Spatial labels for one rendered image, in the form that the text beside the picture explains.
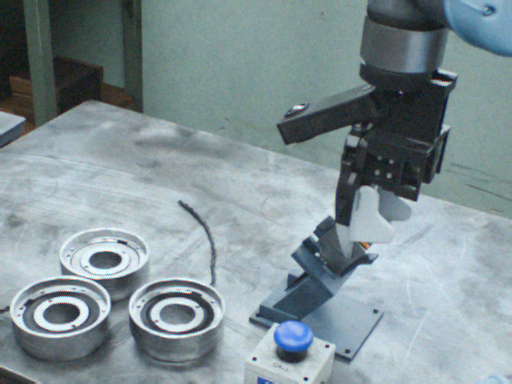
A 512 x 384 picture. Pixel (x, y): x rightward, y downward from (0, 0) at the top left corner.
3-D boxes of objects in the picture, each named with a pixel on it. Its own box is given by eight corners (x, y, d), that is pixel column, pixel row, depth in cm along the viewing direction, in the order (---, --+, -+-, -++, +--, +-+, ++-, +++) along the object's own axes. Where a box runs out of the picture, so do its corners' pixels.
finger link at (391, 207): (399, 258, 85) (411, 188, 79) (348, 241, 87) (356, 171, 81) (410, 242, 87) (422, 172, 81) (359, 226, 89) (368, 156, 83)
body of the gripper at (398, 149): (414, 210, 75) (439, 90, 68) (331, 184, 78) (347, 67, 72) (439, 177, 81) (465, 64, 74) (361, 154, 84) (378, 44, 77)
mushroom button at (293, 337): (263, 372, 81) (267, 334, 78) (280, 349, 84) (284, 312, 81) (299, 386, 80) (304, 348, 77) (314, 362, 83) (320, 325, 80)
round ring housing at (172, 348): (194, 379, 83) (195, 349, 81) (110, 345, 87) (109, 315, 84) (240, 324, 91) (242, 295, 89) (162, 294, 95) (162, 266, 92)
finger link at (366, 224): (380, 283, 80) (398, 200, 76) (326, 264, 83) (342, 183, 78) (390, 271, 83) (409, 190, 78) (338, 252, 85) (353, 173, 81)
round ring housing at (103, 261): (90, 246, 102) (88, 219, 100) (164, 267, 99) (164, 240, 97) (44, 291, 94) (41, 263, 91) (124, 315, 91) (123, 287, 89)
